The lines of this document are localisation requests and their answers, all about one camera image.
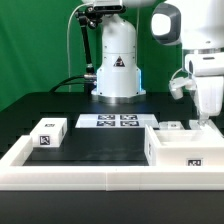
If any white cable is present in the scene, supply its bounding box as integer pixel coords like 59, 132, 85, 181
66, 3, 88, 93

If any white U-shaped border frame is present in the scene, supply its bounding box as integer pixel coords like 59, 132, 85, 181
0, 135, 224, 191

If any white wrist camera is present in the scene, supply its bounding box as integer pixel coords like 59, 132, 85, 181
169, 77, 194, 100

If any white cabinet body box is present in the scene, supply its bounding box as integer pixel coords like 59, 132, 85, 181
144, 125, 224, 166

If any black camera on mount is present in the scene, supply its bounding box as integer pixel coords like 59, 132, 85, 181
87, 0, 126, 14

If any white cabinet door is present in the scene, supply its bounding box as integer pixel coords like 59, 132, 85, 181
159, 121, 184, 130
189, 119, 223, 137

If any white marker base plate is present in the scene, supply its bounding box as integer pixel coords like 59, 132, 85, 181
75, 114, 159, 128

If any white cabinet top block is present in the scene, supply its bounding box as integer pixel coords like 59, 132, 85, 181
30, 118, 67, 148

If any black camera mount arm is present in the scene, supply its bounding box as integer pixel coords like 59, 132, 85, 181
75, 6, 102, 79

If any black cable bundle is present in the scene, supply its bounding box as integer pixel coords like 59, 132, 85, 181
49, 75, 98, 93

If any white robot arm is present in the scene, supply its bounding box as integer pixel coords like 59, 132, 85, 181
82, 0, 224, 121

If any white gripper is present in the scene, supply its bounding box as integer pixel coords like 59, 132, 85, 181
184, 53, 224, 126

